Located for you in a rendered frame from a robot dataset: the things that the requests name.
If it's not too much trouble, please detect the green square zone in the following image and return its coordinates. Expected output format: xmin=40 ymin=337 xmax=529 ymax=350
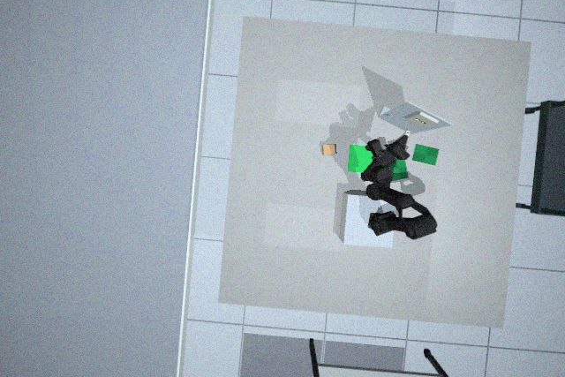
xmin=348 ymin=145 xmax=373 ymax=172

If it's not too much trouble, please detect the green square patch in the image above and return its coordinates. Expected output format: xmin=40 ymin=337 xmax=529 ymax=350
xmin=412 ymin=144 xmax=439 ymax=166

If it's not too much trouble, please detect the grey panel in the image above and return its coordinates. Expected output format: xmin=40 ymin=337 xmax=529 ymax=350
xmin=379 ymin=102 xmax=452 ymax=134

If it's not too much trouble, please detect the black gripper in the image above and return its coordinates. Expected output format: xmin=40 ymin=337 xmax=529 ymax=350
xmin=373 ymin=135 xmax=411 ymax=169

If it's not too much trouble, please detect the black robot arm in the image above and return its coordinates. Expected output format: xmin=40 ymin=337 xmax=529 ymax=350
xmin=361 ymin=139 xmax=437 ymax=240

